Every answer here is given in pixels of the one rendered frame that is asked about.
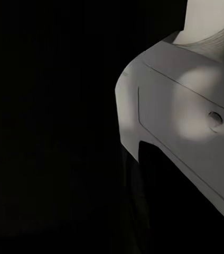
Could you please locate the monitor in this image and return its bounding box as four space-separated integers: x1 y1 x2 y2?
0 0 224 254

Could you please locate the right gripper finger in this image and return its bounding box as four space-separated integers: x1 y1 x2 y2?
138 141 224 254

